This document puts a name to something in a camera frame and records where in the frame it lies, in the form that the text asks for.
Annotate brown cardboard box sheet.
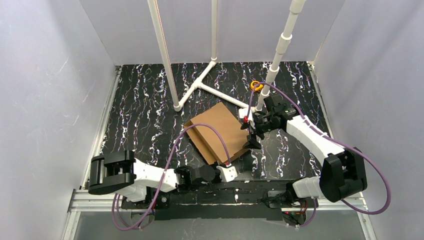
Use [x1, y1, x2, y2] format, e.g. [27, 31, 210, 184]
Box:
[184, 102, 249, 165]

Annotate white PVC pipe frame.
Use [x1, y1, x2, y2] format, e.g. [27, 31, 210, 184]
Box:
[173, 0, 307, 115]

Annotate yellow tape measure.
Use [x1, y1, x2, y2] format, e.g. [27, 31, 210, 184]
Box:
[250, 80, 264, 92]

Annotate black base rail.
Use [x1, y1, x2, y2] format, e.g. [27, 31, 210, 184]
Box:
[120, 178, 307, 222]

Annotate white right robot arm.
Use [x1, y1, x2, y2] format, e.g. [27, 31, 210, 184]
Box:
[238, 95, 368, 203]

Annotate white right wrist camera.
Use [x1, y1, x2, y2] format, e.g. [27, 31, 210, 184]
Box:
[237, 107, 255, 131]

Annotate white wooden corner post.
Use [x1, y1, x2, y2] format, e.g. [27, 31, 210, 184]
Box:
[147, 0, 182, 112]

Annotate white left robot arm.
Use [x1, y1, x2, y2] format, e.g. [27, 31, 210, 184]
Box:
[88, 150, 221, 202]

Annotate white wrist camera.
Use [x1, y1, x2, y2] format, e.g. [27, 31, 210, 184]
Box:
[217, 166, 238, 183]
[237, 107, 255, 131]

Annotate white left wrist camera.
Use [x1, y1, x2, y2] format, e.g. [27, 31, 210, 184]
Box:
[217, 166, 238, 183]

